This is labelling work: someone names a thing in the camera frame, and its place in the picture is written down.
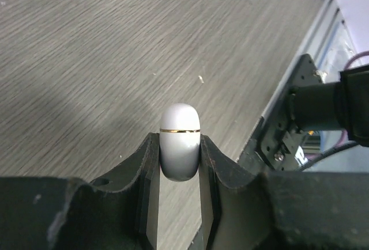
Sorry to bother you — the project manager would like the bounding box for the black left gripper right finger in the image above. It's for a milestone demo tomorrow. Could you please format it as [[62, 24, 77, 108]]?
[[199, 135, 368, 249]]

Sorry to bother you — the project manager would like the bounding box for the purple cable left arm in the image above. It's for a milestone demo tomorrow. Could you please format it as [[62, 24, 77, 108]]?
[[344, 50, 369, 71]]

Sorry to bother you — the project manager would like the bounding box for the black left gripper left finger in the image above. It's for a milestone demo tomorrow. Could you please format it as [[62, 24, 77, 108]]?
[[1, 133, 160, 249]]

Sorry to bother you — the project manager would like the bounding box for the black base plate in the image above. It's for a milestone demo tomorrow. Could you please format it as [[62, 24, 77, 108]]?
[[238, 54, 321, 174]]

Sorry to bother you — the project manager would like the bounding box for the white earbud charging case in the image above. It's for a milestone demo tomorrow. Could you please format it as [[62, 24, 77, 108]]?
[[159, 103, 201, 182]]

